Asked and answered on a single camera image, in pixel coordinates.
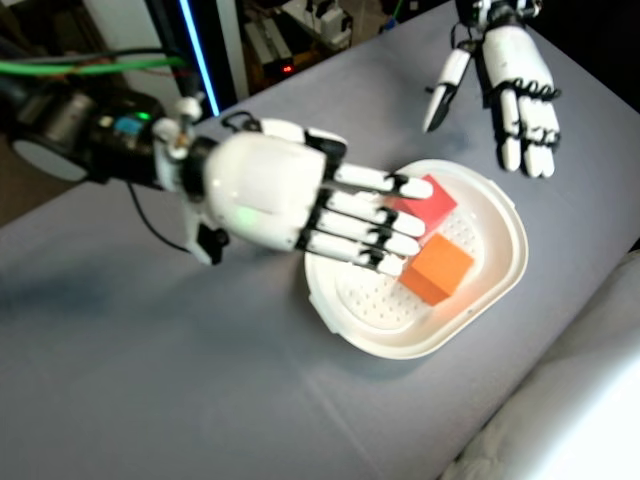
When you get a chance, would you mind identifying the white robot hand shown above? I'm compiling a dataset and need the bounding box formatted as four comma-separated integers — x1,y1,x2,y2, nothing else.
203,117,435,277
421,23,562,179

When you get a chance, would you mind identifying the red cube block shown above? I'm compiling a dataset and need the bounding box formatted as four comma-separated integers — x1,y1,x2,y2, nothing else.
393,173,460,237

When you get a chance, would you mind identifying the orange cube block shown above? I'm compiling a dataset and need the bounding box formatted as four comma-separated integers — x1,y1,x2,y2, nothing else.
398,233,476,308

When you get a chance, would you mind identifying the black device with red light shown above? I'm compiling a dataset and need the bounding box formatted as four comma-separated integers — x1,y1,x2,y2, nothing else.
261,58,302,82

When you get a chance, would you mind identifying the grey ribbed device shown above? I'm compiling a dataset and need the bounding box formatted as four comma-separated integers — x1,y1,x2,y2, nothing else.
243,18,292,66

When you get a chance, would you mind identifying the white box on shelf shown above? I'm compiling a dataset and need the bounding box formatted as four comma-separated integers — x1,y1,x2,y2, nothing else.
319,3,354,47

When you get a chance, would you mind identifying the white perforated oval basket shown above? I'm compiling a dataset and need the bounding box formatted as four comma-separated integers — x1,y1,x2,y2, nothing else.
303,158,530,361

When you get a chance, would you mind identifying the grey table cloth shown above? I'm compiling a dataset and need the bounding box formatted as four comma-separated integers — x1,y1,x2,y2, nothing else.
0,9,640,480

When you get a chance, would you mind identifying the white fabric cover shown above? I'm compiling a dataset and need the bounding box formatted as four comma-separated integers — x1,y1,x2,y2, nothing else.
439,249,640,480

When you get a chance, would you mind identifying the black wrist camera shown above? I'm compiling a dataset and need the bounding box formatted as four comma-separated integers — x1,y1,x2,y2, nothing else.
196,223,232,266

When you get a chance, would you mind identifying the thin black cable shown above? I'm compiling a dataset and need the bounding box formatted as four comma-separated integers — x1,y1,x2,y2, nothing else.
126,181,195,252

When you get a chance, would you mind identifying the black post with blue light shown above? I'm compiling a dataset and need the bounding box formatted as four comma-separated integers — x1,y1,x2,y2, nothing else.
144,0,237,117

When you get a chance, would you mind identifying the green cable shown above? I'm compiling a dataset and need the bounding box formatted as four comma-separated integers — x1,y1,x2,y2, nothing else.
0,48,187,77

